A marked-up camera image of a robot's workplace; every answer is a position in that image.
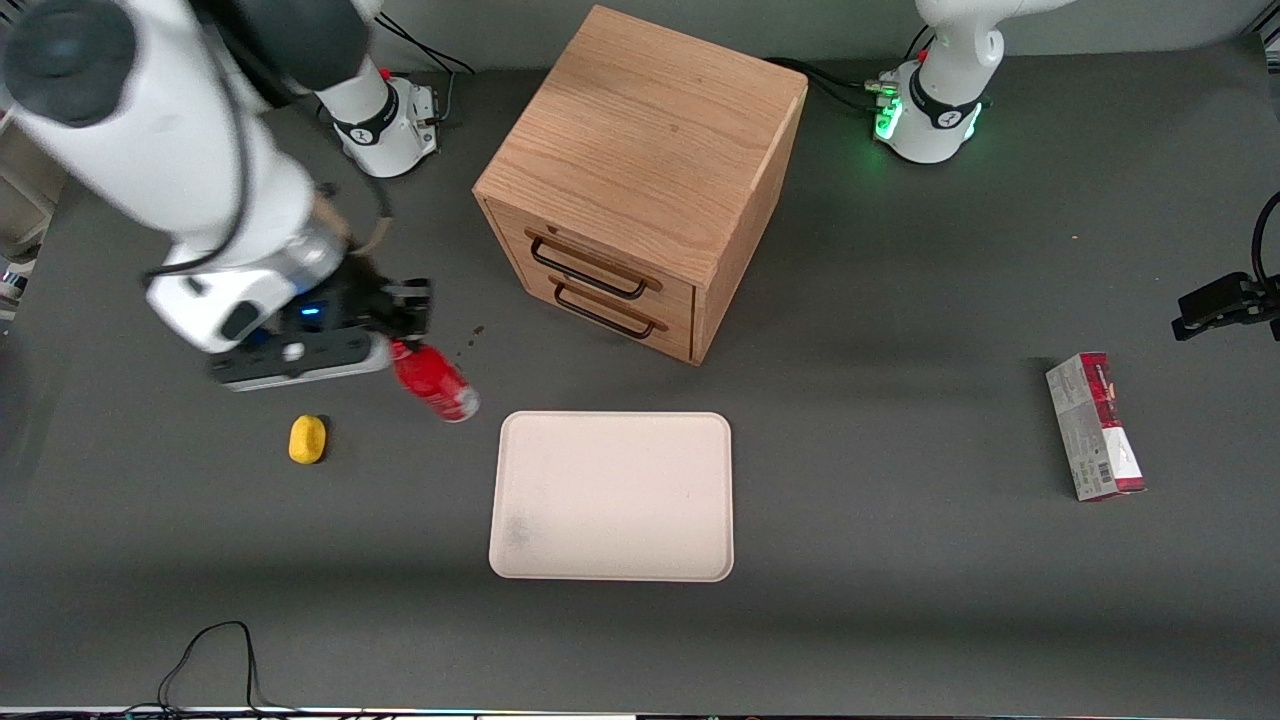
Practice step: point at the red and grey carton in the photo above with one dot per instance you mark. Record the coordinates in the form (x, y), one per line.
(1095, 425)

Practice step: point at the red coke bottle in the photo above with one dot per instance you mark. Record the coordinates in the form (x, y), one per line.
(435, 385)

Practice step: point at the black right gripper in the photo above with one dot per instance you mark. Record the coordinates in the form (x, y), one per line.
(352, 297)

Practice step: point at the wooden drawer cabinet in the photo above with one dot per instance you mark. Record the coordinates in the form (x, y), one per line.
(640, 130)

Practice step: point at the cream plastic tray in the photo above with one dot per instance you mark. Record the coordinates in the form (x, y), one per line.
(612, 496)

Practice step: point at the wooden drawer front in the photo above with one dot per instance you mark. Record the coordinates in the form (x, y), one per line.
(600, 255)
(660, 338)

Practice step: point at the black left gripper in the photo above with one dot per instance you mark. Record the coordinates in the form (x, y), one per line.
(1222, 303)

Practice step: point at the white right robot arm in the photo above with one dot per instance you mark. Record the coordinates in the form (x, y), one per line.
(170, 150)

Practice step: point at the aluminium frame rail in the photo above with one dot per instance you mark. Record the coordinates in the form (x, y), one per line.
(1270, 40)

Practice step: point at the yellow lemon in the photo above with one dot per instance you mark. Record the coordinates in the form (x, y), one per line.
(307, 439)

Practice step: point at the beige cardboard box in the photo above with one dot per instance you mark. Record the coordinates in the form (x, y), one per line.
(20, 215)

